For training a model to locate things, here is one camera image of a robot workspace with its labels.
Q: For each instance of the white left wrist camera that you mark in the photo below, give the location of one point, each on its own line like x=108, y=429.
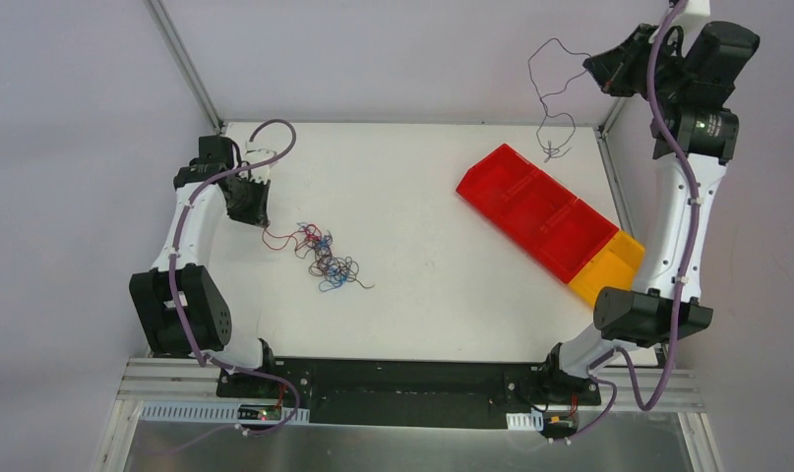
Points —
x=252, y=166

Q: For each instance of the red plastic bin row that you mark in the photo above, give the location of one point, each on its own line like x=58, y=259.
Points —
x=541, y=216

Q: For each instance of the right controller circuit board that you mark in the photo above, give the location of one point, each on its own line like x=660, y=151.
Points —
x=561, y=425

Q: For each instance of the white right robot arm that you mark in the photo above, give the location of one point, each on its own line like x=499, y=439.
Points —
x=695, y=136

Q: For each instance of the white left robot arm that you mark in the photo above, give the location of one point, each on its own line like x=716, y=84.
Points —
x=181, y=310

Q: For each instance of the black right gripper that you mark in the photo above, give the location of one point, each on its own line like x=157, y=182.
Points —
x=623, y=66

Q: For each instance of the controller circuit board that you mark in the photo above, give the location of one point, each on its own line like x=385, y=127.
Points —
x=561, y=425
x=258, y=413

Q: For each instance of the aluminium frame rail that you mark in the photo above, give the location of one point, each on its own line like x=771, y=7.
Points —
x=318, y=381

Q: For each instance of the left controller circuit board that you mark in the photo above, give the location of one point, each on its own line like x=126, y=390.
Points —
x=258, y=413

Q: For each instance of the yellow plastic bin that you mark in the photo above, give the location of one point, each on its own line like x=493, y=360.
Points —
x=615, y=266

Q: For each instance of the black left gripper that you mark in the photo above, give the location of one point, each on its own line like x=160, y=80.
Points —
x=249, y=198

